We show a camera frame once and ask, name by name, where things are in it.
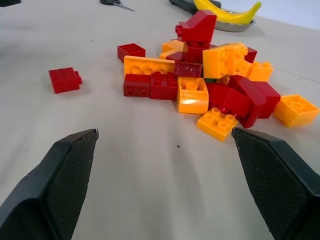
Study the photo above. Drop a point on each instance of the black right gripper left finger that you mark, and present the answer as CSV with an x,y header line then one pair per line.
x,y
52,180

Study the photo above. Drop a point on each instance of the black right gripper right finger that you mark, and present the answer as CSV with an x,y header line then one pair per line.
x,y
275,180

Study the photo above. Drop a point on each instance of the orange four-stud toy block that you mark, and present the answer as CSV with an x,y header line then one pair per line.
x,y
217,123

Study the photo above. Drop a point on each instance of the red square toy block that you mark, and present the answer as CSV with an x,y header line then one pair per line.
x,y
137,85
270,97
197,52
251,55
63,80

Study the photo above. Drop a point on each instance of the red curved toy block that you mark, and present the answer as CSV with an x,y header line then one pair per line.
x,y
250,100
230,98

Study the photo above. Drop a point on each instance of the green plastic building brick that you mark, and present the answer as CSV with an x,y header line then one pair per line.
x,y
212,80

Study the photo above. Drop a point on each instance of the dark red plastic building brick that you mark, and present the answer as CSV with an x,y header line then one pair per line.
x,y
188,69

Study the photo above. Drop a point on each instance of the small red brick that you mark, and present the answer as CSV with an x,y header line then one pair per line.
x,y
130,51

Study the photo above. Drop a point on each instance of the round metal plate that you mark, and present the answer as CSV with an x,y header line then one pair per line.
x,y
232,26

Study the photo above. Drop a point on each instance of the red sloped plastic building brick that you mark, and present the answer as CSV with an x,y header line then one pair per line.
x,y
200,26

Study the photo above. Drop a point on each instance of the yellow toy banana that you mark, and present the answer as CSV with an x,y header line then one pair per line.
x,y
232,13

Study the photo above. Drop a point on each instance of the black object at table edge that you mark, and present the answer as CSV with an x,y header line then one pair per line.
x,y
8,2

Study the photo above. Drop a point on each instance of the black flat tray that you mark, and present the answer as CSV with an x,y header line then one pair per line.
x,y
183,5

